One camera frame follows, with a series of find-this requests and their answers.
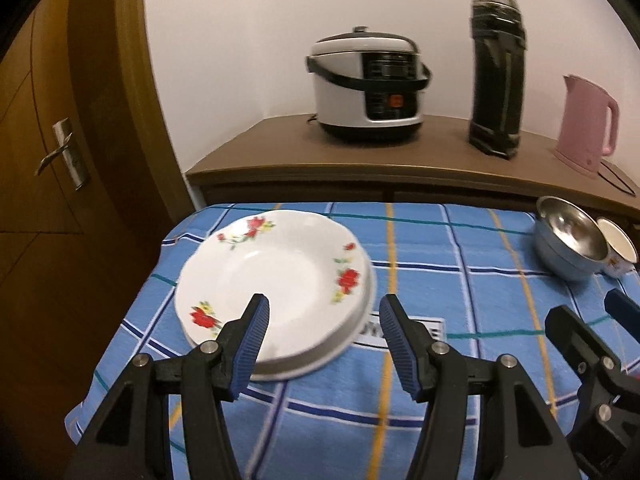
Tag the black and white rice cooker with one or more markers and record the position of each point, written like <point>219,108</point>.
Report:
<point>360,90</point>

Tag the white plate with red flowers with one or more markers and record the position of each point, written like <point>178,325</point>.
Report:
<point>285,270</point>

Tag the white enamel bowl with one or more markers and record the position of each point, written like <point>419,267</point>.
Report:
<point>620,255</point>

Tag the white plate with pink print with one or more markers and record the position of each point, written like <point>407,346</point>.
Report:
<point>350,342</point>

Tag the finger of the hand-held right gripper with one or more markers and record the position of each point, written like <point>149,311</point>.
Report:
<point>625,307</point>
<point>575,335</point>

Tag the brown wooden sideboard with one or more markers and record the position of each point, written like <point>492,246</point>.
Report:
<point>300,155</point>

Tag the pink electric kettle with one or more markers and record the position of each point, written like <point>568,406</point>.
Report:
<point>582,125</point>

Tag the stainless steel bowl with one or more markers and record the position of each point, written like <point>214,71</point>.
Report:
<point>565,240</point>

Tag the wooden door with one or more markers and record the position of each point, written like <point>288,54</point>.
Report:
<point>50,260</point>

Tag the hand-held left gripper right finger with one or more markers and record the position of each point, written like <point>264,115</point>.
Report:
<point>400,345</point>

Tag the blue checkered tablecloth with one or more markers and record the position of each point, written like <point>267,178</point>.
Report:
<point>500,270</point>

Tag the black thermos flask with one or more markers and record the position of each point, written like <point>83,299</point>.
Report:
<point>497,85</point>

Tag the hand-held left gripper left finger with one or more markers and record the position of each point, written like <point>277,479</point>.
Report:
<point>250,345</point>

